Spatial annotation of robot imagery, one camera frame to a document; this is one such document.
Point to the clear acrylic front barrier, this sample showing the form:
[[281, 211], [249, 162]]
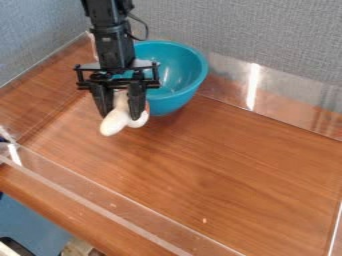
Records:
[[116, 224]]

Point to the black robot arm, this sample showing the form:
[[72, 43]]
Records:
[[112, 34]]

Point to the blue plastic bowl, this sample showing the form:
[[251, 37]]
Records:
[[183, 69]]

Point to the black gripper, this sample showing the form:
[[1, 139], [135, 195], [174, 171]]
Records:
[[102, 80]]

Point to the clear acrylic back barrier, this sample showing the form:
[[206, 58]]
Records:
[[291, 99]]

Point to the brown toy mushroom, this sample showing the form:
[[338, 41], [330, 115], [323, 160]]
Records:
[[118, 119]]

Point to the clear acrylic barrier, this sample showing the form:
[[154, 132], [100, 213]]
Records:
[[116, 224], [291, 99]]

